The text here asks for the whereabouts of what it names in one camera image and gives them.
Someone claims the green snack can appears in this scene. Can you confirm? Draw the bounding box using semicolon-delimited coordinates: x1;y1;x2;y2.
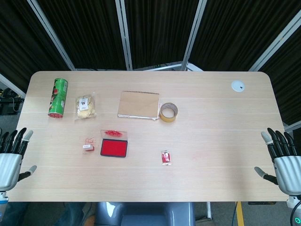
48;78;69;120

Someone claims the dark equipment with cables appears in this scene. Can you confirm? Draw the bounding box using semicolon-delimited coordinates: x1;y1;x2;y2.
0;88;25;116

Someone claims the red candy packet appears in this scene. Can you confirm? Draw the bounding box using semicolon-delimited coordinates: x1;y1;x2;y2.
161;149;173;166

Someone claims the yellowish tape roll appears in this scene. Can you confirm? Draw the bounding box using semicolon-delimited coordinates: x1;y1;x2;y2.
159;102;179;123

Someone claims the grey robot torso base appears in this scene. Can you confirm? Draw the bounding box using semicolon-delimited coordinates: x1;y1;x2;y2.
94;202;196;226

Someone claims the white cable grommet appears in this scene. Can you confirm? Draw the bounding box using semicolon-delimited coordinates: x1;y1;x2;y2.
231;80;246;93

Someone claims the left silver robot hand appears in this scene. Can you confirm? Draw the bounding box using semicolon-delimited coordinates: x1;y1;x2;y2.
0;128;38;191

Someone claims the red ink pad clear lid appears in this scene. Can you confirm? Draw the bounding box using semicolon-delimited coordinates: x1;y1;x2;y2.
100;129;129;158

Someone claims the bagged cookies clear wrapper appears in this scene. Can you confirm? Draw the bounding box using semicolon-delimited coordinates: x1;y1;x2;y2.
74;92;98;121

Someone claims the brown spiral notebook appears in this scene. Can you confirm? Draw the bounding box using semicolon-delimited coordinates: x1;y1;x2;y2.
117;90;161;121

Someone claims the green floor cable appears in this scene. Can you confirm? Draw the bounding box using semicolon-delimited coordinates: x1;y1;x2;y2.
231;204;238;226

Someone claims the white partition frame post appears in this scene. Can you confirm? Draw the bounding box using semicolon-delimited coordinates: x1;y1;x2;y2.
181;0;208;71
248;15;301;72
283;121;301;133
0;73;27;98
114;0;134;71
26;0;76;71

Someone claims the white partition base foot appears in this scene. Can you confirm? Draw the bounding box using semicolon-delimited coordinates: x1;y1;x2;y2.
133;61;204;72

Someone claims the black pleated curtain panel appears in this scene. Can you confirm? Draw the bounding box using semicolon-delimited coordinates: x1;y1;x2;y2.
0;0;72;94
260;29;301;126
124;0;201;70
189;0;301;72
36;0;129;71

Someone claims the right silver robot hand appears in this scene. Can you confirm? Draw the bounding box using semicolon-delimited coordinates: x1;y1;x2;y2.
254;128;301;196

